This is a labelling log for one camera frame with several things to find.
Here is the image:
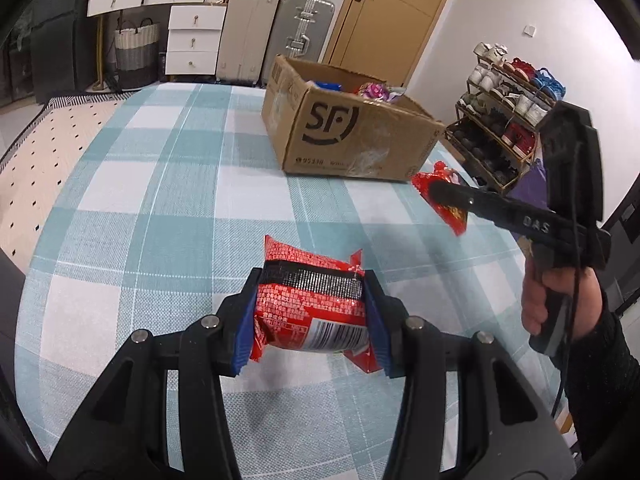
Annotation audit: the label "beige dotted rug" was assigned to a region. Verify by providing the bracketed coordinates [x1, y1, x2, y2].
[0, 92, 126, 261]

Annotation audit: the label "person's right hand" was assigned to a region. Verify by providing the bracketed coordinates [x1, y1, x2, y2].
[520, 259, 607, 341]

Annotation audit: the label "silver suitcase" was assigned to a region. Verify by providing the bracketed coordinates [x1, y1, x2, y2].
[272, 0, 337, 63]

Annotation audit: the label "white drawer desk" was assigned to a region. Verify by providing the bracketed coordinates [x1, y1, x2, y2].
[86, 0, 230, 82]

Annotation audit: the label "bamboo shoe rack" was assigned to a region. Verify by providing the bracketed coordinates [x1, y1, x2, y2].
[445, 52, 568, 196]

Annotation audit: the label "dark grey fridge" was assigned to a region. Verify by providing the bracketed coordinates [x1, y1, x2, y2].
[27, 0, 120, 103]

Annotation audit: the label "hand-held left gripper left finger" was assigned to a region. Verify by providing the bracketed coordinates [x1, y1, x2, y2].
[47, 267, 263, 480]

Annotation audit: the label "small red snack packet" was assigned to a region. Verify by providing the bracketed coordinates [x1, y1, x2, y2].
[411, 161, 471, 237]

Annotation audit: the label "wooden door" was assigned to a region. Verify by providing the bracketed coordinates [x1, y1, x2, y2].
[322, 0, 463, 88]

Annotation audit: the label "red packet with black band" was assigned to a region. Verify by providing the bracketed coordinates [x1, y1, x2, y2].
[248, 234, 381, 375]

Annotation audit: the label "purple and silver snack packet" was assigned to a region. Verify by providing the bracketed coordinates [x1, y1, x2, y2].
[359, 81, 408, 105]

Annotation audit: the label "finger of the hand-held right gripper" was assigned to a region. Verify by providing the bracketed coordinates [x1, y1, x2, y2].
[428, 179, 507, 225]

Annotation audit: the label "woven laundry basket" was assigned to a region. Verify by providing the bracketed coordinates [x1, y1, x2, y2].
[114, 17, 161, 90]

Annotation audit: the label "black cable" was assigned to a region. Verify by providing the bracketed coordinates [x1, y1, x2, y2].
[550, 240, 587, 418]

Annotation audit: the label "person's right forearm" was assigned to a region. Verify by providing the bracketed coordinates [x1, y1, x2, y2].
[562, 305, 640, 476]

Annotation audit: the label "brown cardboard box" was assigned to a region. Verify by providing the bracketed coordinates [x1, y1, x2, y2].
[261, 55, 447, 182]

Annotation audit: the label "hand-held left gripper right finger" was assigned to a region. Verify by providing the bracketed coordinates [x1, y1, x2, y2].
[360, 270, 576, 480]

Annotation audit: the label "beige suitcase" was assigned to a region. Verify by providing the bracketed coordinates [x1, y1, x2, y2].
[216, 0, 283, 86]

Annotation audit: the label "purple rolled mat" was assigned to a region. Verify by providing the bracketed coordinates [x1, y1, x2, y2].
[510, 160, 551, 211]

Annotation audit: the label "rows of shoes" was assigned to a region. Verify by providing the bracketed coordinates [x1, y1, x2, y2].
[447, 42, 568, 188]

